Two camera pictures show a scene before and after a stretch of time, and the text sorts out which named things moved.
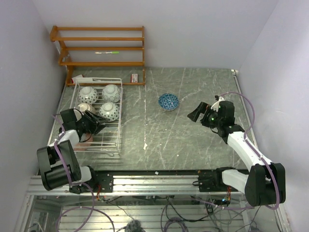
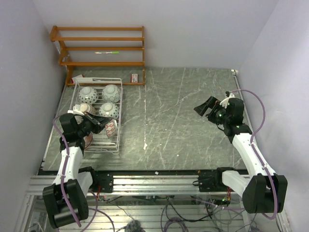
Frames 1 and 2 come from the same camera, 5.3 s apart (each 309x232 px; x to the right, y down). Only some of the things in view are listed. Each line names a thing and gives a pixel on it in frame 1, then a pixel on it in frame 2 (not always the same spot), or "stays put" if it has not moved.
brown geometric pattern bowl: x=84 y=107 stays put
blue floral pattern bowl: x=109 y=111 stays put
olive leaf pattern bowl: x=88 y=95 stays put
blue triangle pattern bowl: x=168 y=101 -> x=111 y=128
